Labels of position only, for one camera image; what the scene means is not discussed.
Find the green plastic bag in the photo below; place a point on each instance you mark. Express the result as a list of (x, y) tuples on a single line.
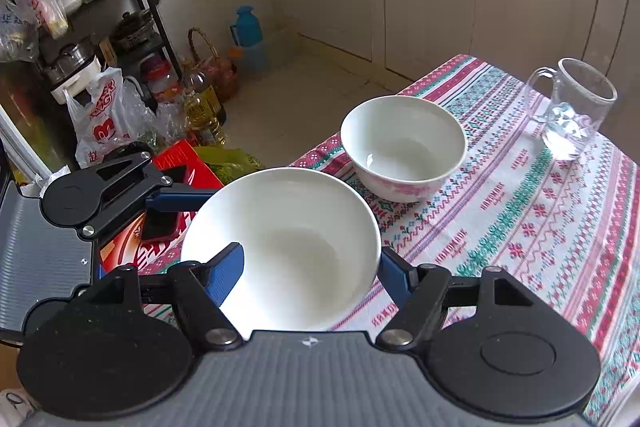
[(230, 163)]

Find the clear glass mug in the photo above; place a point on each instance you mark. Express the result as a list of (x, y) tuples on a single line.
[(575, 117)]

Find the black cooking pot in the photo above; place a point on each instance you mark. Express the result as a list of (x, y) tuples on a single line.
[(132, 32)]

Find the red green patterned tablecloth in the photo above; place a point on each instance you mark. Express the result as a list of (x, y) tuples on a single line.
[(500, 232)]

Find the red-lidded plastic jar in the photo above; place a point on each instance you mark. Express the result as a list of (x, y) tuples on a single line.
[(160, 79)]

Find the red cardboard box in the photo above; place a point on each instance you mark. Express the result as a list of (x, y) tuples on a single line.
[(185, 164)]

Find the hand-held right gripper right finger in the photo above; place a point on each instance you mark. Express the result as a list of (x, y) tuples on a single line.
[(395, 277)]

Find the blue thermos jug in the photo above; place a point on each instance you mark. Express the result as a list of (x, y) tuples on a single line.
[(247, 29)]

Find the cooking oil bottle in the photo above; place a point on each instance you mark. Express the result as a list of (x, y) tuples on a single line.
[(202, 107)]

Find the wicker basket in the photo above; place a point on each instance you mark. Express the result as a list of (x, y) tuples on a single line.
[(212, 67)]

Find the white rice cooker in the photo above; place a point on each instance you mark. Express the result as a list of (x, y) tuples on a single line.
[(75, 67)]

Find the white plastic bag red print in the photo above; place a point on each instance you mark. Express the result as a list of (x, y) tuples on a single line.
[(107, 122)]

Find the white bowl with pink flowers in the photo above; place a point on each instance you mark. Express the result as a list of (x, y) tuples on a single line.
[(400, 132), (290, 217)]

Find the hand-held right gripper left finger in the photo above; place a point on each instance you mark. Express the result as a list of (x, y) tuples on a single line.
[(225, 272)]

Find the light blue plastic bucket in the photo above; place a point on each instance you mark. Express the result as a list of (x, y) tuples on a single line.
[(254, 57)]

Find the hanging white plastic bag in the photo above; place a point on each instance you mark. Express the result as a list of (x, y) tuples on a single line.
[(15, 34)]

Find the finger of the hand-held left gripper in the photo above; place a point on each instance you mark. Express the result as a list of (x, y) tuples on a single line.
[(180, 199)]

